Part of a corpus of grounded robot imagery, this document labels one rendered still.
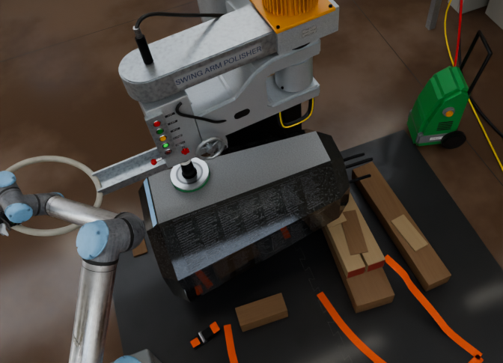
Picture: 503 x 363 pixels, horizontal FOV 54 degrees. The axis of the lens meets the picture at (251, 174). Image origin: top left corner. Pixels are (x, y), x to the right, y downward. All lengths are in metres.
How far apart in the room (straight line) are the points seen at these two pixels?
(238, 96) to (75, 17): 3.50
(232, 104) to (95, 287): 1.07
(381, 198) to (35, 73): 3.36
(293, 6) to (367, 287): 1.76
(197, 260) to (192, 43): 1.18
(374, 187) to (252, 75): 1.54
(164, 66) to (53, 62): 3.14
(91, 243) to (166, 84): 0.77
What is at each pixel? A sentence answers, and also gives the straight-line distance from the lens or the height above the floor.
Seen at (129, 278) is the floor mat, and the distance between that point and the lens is 3.50.
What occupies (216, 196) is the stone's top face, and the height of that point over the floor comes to 0.82.
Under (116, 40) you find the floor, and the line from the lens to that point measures 5.11.
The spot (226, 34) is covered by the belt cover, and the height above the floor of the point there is 1.69.
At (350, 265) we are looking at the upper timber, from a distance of 3.08.
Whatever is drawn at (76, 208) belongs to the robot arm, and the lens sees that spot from 2.00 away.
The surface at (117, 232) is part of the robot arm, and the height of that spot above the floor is 1.69.
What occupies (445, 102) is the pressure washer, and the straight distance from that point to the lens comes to 3.56.
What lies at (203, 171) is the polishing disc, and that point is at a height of 0.88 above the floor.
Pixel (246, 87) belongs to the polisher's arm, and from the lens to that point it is 2.28.
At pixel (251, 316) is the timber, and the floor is 0.14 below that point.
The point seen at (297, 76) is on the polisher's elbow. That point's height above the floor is 1.36.
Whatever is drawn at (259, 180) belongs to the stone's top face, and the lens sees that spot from 2.69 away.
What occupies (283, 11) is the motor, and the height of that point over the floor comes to 1.74.
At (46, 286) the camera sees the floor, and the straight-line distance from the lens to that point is 3.73.
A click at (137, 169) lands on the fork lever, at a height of 1.08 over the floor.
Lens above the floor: 3.06
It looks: 55 degrees down
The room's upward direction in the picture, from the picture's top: 10 degrees counter-clockwise
